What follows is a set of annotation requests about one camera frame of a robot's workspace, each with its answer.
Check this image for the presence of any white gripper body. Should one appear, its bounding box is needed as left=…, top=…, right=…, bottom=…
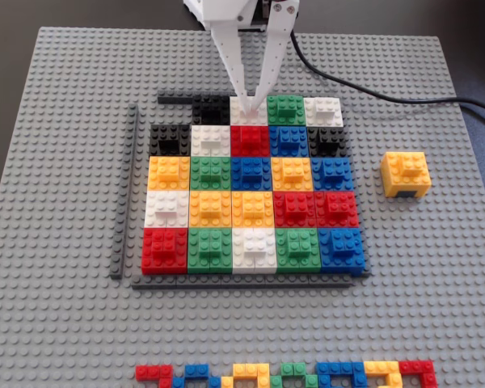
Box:
left=183, top=0, right=274, bottom=32

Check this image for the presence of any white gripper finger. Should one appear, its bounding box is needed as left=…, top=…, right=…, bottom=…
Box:
left=251, top=0, right=299, bottom=111
left=208, top=19, right=255, bottom=117

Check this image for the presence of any yellow cube with dark patch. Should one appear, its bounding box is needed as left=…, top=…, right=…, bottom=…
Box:
left=380, top=151, right=432, bottom=199

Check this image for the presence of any black lego cube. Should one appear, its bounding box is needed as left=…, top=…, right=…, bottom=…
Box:
left=149, top=123, right=192, bottom=158
left=192, top=95, right=232, bottom=126
left=306, top=127, right=352, bottom=159

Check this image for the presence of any white lego cube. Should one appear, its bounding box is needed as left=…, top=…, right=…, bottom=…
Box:
left=304, top=96, right=344, bottom=129
left=229, top=95, right=269, bottom=127
left=189, top=124, right=232, bottom=158
left=144, top=189, right=191, bottom=230
left=231, top=227, right=279, bottom=276

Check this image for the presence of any green lego cube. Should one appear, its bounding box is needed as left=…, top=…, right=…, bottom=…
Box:
left=187, top=227, right=234, bottom=276
left=189, top=156, right=233, bottom=192
left=266, top=94, right=307, bottom=127
left=275, top=227, right=322, bottom=275

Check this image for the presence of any red lego cube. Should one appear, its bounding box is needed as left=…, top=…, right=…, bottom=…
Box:
left=229, top=124, right=272, bottom=158
left=141, top=227, right=189, bottom=276
left=314, top=190, right=361, bottom=230
left=272, top=190, right=318, bottom=230

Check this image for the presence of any blue lego cube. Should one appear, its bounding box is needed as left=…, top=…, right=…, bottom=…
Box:
left=268, top=125, right=310, bottom=158
left=318, top=227, right=366, bottom=278
left=230, top=156, right=273, bottom=192
left=310, top=156, right=355, bottom=193

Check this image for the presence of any yellow lego cube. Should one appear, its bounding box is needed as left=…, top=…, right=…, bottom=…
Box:
left=270, top=156, right=314, bottom=192
left=188, top=189, right=234, bottom=230
left=147, top=155, right=192, bottom=192
left=230, top=190, right=276, bottom=230

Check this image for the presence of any dark grey lego border strip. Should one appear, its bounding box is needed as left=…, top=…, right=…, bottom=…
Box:
left=157, top=90, right=232, bottom=105
left=347, top=129, right=372, bottom=280
left=130, top=273, right=355, bottom=291
left=109, top=103, right=141, bottom=280

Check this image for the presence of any grey studded lego baseplate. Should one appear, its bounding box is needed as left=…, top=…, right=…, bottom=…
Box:
left=0, top=26, right=485, bottom=388

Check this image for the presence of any yellow lego brick figure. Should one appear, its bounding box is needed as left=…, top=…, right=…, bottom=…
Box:
left=220, top=362, right=272, bottom=388
left=363, top=360, right=403, bottom=388

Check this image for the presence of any blue lego brick figure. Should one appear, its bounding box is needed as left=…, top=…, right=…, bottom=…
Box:
left=316, top=361, right=367, bottom=388
left=171, top=363, right=222, bottom=388

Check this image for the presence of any green lego brick figure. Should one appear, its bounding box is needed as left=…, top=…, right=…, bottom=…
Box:
left=269, top=362, right=320, bottom=388

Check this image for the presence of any red lego brick figure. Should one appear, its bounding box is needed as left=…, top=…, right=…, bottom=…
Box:
left=135, top=364, right=175, bottom=388
left=399, top=359, right=438, bottom=388

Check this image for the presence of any black cable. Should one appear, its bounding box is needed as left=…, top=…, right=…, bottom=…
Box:
left=289, top=31, right=485, bottom=134

